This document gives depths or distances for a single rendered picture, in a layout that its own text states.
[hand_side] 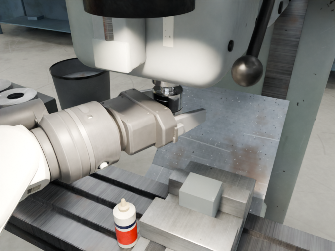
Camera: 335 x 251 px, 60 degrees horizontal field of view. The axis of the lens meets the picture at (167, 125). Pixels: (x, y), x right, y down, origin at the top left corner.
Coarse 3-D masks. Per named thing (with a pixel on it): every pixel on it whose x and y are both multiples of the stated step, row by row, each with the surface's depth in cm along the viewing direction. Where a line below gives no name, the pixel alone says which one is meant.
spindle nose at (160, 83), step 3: (153, 81) 41; (156, 81) 40; (159, 81) 40; (162, 81) 40; (156, 84) 41; (159, 84) 40; (162, 84) 40; (165, 84) 40; (168, 84) 40; (171, 84) 40; (174, 84) 40; (165, 87) 40; (168, 87) 40
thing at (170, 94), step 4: (152, 88) 43; (156, 88) 43; (176, 88) 43; (180, 88) 43; (152, 92) 42; (156, 92) 42; (160, 92) 42; (164, 92) 42; (168, 92) 42; (172, 92) 42; (176, 92) 42; (180, 92) 42; (156, 96) 42; (160, 96) 41; (164, 96) 41; (168, 96) 41; (172, 96) 41; (176, 96) 41; (180, 96) 42; (164, 100) 41; (168, 100) 41; (172, 100) 41
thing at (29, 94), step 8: (0, 80) 73; (8, 80) 73; (0, 88) 69; (8, 88) 70; (16, 88) 69; (24, 88) 69; (0, 96) 66; (8, 96) 66; (16, 96) 68; (24, 96) 66; (32, 96) 66; (40, 96) 69; (48, 96) 69; (0, 104) 62; (8, 104) 62; (48, 104) 67; (56, 104) 69; (48, 112) 67
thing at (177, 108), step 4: (152, 96) 43; (156, 100) 42; (160, 100) 42; (176, 100) 42; (180, 100) 42; (164, 104) 42; (168, 104) 42; (172, 104) 42; (176, 104) 42; (180, 104) 43; (172, 108) 42; (176, 108) 42; (180, 108) 43; (172, 112) 42; (176, 112) 43; (180, 112) 43
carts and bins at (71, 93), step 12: (72, 60) 252; (60, 72) 247; (72, 72) 256; (84, 72) 257; (96, 72) 257; (108, 72) 235; (60, 84) 221; (72, 84) 218; (84, 84) 219; (96, 84) 225; (108, 84) 239; (60, 96) 230; (72, 96) 224; (84, 96) 225; (96, 96) 230; (108, 96) 243
